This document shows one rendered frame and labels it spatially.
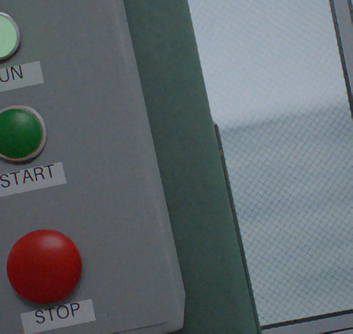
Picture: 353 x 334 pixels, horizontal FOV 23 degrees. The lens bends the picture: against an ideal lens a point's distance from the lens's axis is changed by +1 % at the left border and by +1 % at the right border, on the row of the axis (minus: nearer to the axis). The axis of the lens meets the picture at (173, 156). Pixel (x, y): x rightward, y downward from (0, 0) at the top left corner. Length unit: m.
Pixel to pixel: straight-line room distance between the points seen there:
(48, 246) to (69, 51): 0.08
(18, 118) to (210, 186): 0.11
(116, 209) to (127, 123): 0.04
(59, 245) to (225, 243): 0.10
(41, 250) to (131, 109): 0.07
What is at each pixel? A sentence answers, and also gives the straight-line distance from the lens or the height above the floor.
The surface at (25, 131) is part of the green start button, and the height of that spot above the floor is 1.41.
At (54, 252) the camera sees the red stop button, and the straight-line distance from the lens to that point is 0.35.
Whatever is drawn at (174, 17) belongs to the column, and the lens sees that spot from 0.42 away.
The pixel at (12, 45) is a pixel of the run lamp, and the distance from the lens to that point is 0.36.
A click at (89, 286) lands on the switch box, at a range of 0.36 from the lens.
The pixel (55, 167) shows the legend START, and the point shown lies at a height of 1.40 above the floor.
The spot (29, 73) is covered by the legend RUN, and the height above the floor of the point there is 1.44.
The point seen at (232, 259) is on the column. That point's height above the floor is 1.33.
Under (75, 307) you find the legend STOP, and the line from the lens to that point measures 0.37.
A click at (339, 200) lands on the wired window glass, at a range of 1.93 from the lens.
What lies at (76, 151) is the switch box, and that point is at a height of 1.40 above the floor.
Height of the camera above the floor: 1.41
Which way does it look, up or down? 3 degrees down
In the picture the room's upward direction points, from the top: 12 degrees counter-clockwise
